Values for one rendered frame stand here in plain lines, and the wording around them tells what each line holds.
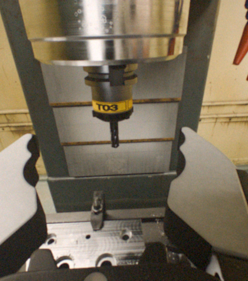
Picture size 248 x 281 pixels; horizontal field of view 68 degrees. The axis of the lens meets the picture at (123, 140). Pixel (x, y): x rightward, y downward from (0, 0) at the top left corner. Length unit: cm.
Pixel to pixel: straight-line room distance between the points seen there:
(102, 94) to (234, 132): 126
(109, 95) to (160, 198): 84
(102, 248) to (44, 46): 46
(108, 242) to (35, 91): 57
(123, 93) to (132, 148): 58
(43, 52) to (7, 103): 109
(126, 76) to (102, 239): 43
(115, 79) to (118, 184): 74
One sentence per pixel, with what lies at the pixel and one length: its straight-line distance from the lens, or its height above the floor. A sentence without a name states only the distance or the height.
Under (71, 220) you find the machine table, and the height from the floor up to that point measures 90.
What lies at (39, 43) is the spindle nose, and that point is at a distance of 19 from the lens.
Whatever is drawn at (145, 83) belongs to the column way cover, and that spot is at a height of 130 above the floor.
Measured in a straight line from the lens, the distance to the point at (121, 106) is 22.
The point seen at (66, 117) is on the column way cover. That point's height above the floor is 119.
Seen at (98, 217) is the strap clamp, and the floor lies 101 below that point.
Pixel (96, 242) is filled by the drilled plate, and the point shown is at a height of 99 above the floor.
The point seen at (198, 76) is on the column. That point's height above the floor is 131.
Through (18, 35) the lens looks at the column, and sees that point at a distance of 77.
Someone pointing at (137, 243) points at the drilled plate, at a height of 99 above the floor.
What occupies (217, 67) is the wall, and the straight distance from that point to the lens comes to 120.
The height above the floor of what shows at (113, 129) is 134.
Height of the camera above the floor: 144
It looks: 29 degrees down
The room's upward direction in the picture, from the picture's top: 2 degrees counter-clockwise
